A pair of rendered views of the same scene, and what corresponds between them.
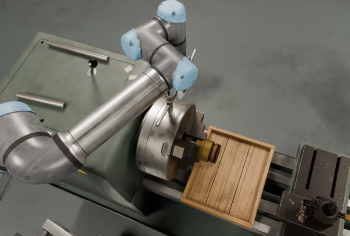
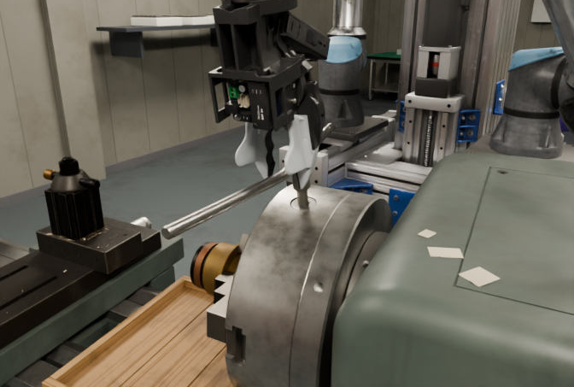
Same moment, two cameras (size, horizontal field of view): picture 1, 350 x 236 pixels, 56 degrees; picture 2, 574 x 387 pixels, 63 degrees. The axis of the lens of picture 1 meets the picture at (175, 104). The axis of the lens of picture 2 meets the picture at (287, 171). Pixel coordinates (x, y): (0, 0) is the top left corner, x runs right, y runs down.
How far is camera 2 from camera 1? 135 cm
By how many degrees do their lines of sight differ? 100
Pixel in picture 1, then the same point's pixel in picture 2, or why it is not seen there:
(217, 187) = not seen: hidden behind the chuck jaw
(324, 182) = (14, 282)
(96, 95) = (559, 225)
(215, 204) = not seen: hidden behind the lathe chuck
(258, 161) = (106, 369)
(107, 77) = (557, 260)
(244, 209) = (184, 302)
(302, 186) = (60, 279)
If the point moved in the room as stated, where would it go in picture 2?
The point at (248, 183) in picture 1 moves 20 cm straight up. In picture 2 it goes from (154, 335) to (143, 241)
